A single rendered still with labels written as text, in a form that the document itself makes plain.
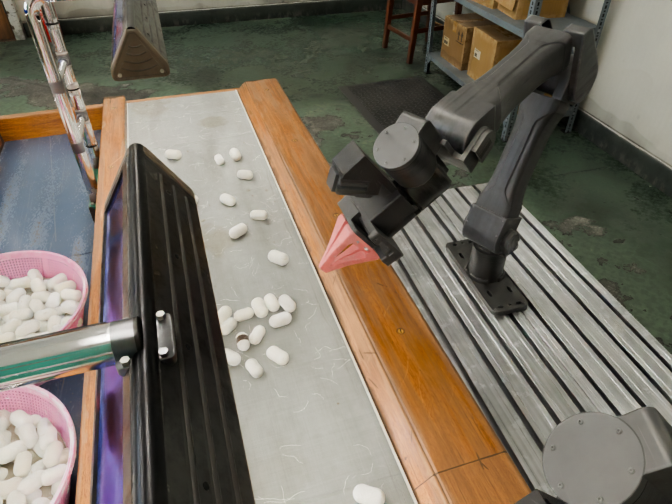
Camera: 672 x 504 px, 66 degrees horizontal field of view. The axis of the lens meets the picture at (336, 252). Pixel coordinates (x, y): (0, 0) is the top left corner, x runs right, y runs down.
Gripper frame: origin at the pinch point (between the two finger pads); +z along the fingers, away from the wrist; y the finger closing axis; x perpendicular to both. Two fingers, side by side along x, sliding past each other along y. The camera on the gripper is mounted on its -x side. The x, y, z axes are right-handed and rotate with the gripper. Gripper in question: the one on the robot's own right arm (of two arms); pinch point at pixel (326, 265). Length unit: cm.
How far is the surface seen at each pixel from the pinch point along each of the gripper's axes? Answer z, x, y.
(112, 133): 30, -13, -71
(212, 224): 17.7, 0.5, -31.4
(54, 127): 47, -19, -95
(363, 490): 9.3, 5.3, 26.2
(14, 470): 39.3, -17.3, 11.0
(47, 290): 40.6, -16.4, -23.0
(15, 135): 55, -24, -95
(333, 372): 8.9, 8.1, 8.5
